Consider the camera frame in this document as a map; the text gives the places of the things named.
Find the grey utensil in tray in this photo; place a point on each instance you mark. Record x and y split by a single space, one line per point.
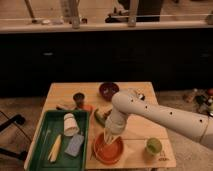
44 141

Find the blue sponge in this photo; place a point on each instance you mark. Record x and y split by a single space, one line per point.
74 145

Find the green plastic tray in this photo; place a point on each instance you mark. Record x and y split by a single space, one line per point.
49 150

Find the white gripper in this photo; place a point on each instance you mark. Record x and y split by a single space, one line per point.
114 127

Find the white cup in tray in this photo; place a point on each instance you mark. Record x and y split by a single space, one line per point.
70 125

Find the orange carrot toy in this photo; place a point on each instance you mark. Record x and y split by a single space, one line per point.
88 108

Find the orange red bowl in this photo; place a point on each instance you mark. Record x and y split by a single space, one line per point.
107 154

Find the pale fork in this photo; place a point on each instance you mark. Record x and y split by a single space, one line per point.
108 138

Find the green cup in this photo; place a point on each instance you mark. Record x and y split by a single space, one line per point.
153 146

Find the black white small object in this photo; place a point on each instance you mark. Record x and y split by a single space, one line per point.
141 96

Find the dark brown cup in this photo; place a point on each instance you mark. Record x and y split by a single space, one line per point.
79 99

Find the dark maroon bowl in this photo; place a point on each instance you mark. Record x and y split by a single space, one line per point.
108 89

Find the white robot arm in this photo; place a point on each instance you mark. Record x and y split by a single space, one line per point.
197 127

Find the black chair base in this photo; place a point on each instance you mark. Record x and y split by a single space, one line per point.
10 133

